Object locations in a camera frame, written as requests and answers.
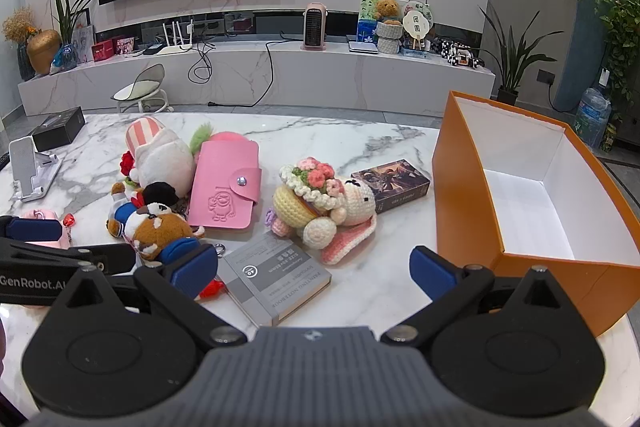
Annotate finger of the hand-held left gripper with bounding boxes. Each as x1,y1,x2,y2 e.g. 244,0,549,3
10,240,137,279
0,215,64,244

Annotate tangled router cables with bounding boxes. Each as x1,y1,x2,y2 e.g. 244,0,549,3
187,41,217,83

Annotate white router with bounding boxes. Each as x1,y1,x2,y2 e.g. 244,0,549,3
156,20,197,56

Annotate brown teddy bear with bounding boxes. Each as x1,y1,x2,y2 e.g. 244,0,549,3
375,0,404,26

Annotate green pothos plant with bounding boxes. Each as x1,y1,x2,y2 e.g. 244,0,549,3
592,0,640,124

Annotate orange cardboard box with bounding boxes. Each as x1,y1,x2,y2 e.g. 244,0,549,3
431,90,640,339

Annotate white laptop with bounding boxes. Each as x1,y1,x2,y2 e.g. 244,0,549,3
346,37,380,56

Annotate black heater power cable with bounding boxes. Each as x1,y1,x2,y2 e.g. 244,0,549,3
207,41,274,108

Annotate white panda plush striped ear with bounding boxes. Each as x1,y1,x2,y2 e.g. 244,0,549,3
124,117,197,208

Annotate grey notebook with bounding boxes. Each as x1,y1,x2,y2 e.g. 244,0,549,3
215,234,333,327

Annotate black box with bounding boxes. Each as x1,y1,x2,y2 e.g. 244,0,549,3
30,106,86,152

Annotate brown bear doll sailor outfit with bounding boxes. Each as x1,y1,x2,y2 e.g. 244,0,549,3
106,151,207,261

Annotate gold vase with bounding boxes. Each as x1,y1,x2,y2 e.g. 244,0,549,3
25,29,62,76

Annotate pink gift box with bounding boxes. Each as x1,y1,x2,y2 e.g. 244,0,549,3
115,35,144,57

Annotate long leaf potted plant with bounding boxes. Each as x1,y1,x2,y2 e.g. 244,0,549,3
477,4,564,106

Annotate blue glass ornament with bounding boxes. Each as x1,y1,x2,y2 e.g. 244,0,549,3
49,44,79,73

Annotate white marble tv console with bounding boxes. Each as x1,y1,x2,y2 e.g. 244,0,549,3
17,38,496,118

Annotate white phone stand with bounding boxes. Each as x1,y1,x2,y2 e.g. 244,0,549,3
8,136,64,203

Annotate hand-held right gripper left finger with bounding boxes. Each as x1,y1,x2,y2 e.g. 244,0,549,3
50,239,247,349

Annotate black socket cable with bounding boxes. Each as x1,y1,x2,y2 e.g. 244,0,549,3
547,82,577,113

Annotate pink snap card wallet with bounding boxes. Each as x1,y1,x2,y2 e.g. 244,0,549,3
188,140,263,231

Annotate red gift box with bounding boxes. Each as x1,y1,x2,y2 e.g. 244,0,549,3
91,39,121,63

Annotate crochet bunny doll with flowers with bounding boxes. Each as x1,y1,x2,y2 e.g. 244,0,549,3
265,159,379,266

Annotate green leafy plant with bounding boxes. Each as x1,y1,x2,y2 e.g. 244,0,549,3
52,0,99,46

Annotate dark photo card box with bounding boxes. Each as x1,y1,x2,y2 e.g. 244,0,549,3
351,160,432,213

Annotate blue water jug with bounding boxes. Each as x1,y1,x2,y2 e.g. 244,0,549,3
573,85,612,151

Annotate green can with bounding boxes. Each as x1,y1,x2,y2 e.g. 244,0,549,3
599,122,619,153

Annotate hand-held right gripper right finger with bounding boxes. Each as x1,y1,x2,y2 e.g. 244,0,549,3
380,245,582,349

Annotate green and blue painting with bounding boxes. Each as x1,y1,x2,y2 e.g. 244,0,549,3
357,0,397,46

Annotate pink space heater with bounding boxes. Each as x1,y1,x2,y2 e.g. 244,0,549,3
301,2,329,52

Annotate round white fan on stand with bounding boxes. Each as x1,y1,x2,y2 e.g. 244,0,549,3
402,0,434,53

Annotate dark glass vase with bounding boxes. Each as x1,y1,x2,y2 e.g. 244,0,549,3
17,42,36,82

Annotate white stool chair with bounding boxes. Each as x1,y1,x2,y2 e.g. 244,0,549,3
110,63,175,114

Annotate black white checkered toy car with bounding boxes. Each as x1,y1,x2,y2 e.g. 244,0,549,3
432,37,486,69

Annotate photo frame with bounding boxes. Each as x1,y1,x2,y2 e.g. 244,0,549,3
69,24,96,64

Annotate dried yellow flowers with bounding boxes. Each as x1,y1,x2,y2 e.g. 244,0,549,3
2,6,39,46

